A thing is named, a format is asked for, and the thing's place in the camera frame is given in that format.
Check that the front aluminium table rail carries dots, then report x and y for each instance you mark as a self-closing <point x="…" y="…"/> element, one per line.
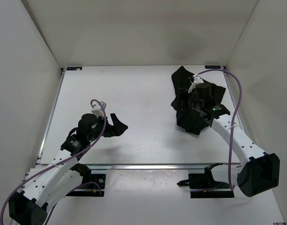
<point x="147" y="166"/>

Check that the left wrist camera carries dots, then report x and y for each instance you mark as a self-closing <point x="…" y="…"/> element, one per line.
<point x="97" y="109"/>

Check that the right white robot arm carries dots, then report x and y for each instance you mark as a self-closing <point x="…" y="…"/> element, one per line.
<point x="258" y="171"/>

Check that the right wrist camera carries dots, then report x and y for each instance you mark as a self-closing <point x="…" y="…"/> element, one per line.
<point x="194" y="80"/>

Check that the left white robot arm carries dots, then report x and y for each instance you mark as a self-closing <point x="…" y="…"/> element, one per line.
<point x="31" y="205"/>

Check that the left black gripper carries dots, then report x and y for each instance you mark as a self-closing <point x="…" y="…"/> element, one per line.
<point x="118" y="128"/>

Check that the right corner label sticker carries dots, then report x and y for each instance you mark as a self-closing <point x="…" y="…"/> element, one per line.
<point x="212" y="67"/>

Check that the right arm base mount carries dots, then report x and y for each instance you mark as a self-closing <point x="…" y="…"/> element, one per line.
<point x="203" y="186"/>

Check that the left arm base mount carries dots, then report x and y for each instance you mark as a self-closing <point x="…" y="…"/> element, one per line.
<point x="91" y="186"/>

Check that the left corner label sticker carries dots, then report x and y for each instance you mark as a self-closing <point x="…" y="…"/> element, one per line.
<point x="73" y="68"/>

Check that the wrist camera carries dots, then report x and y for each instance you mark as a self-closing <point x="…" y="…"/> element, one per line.
<point x="97" y="109"/>
<point x="194" y="80"/>

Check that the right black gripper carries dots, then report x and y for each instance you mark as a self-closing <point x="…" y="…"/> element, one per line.
<point x="194" y="93"/>

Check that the black pleated skirt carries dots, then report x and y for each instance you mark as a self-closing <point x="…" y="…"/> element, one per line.
<point x="193" y="121"/>

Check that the corner label sticker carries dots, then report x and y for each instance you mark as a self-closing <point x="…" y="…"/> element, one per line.
<point x="212" y="67"/>
<point x="73" y="68"/>

